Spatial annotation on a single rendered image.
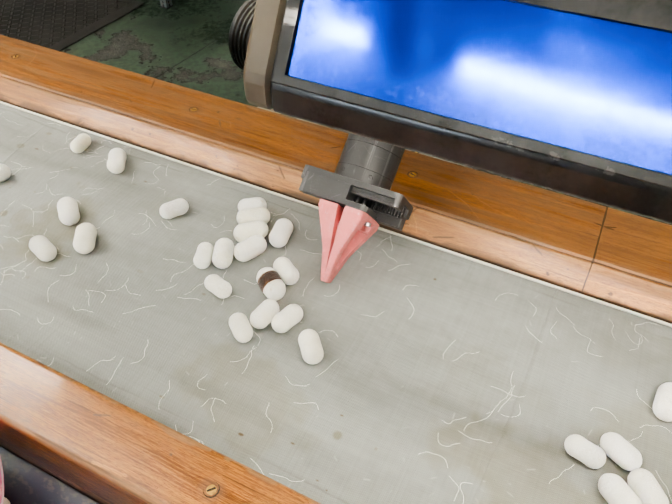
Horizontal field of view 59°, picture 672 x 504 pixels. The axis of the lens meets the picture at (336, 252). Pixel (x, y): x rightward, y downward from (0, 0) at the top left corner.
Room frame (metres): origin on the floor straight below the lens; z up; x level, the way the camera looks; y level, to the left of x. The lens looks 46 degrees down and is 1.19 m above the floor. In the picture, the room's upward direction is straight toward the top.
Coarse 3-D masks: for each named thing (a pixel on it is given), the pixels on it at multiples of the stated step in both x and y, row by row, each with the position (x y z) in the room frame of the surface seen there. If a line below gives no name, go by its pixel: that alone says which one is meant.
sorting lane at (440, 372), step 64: (0, 128) 0.66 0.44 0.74; (64, 128) 0.66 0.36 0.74; (0, 192) 0.53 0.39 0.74; (64, 192) 0.53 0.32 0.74; (128, 192) 0.53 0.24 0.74; (192, 192) 0.53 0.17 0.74; (256, 192) 0.53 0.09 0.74; (0, 256) 0.43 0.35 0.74; (64, 256) 0.43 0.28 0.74; (128, 256) 0.43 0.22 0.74; (192, 256) 0.43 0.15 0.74; (256, 256) 0.43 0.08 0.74; (320, 256) 0.43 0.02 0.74; (384, 256) 0.43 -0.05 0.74; (448, 256) 0.43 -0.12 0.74; (0, 320) 0.34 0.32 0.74; (64, 320) 0.34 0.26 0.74; (128, 320) 0.34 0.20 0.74; (192, 320) 0.34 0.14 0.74; (320, 320) 0.34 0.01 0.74; (384, 320) 0.34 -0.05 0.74; (448, 320) 0.34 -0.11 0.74; (512, 320) 0.34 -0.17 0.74; (576, 320) 0.34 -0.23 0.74; (640, 320) 0.34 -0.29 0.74; (128, 384) 0.27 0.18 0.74; (192, 384) 0.27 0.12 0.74; (256, 384) 0.27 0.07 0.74; (320, 384) 0.27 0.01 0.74; (384, 384) 0.27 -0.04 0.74; (448, 384) 0.27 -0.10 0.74; (512, 384) 0.27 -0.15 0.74; (576, 384) 0.27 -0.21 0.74; (640, 384) 0.27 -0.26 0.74; (256, 448) 0.22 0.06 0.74; (320, 448) 0.22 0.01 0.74; (384, 448) 0.22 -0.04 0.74; (448, 448) 0.22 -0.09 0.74; (512, 448) 0.22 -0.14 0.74; (640, 448) 0.22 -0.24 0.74
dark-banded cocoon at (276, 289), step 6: (264, 270) 0.39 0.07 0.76; (258, 276) 0.38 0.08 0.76; (270, 282) 0.37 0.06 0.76; (276, 282) 0.37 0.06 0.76; (282, 282) 0.38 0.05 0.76; (264, 288) 0.37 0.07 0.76; (270, 288) 0.37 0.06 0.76; (276, 288) 0.37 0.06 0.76; (282, 288) 0.37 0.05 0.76; (264, 294) 0.37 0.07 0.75; (270, 294) 0.36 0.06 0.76; (276, 294) 0.36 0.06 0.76; (282, 294) 0.37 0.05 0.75; (276, 300) 0.36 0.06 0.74
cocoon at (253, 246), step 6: (246, 240) 0.43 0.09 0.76; (252, 240) 0.43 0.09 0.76; (258, 240) 0.43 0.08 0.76; (264, 240) 0.44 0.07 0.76; (240, 246) 0.42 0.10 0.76; (246, 246) 0.42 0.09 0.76; (252, 246) 0.42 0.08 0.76; (258, 246) 0.43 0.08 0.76; (264, 246) 0.43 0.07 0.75; (234, 252) 0.42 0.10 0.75; (240, 252) 0.42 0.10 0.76; (246, 252) 0.42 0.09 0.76; (252, 252) 0.42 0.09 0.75; (258, 252) 0.42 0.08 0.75; (240, 258) 0.41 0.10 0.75; (246, 258) 0.42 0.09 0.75; (252, 258) 0.42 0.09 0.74
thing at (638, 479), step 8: (632, 472) 0.19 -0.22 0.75; (640, 472) 0.19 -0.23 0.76; (648, 472) 0.19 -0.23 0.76; (632, 480) 0.18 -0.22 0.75; (640, 480) 0.18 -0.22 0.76; (648, 480) 0.18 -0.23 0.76; (656, 480) 0.18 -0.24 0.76; (632, 488) 0.18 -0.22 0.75; (640, 488) 0.18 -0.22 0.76; (648, 488) 0.18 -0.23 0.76; (656, 488) 0.18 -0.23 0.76; (640, 496) 0.17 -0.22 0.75; (648, 496) 0.17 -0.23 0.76; (656, 496) 0.17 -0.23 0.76; (664, 496) 0.17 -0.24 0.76
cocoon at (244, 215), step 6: (240, 210) 0.48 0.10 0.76; (246, 210) 0.48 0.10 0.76; (252, 210) 0.48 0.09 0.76; (258, 210) 0.48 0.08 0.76; (264, 210) 0.48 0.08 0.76; (240, 216) 0.47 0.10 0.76; (246, 216) 0.47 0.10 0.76; (252, 216) 0.47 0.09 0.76; (258, 216) 0.47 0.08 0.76; (264, 216) 0.47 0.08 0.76; (240, 222) 0.47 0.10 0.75
